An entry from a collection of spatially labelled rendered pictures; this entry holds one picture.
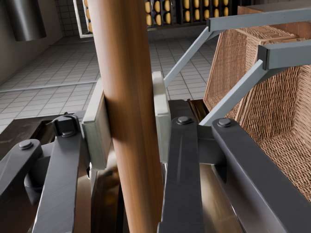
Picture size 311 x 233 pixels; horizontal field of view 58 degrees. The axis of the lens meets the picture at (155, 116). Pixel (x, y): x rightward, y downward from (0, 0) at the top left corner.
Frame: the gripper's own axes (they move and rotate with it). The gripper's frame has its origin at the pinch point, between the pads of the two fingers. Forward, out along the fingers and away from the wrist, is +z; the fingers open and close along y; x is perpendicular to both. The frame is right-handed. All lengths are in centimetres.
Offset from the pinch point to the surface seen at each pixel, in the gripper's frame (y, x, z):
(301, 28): 61, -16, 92
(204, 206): 16, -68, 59
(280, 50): 26.9, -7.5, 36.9
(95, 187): -21, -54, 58
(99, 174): -20, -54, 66
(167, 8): 25, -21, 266
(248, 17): 38, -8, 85
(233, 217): 24, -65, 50
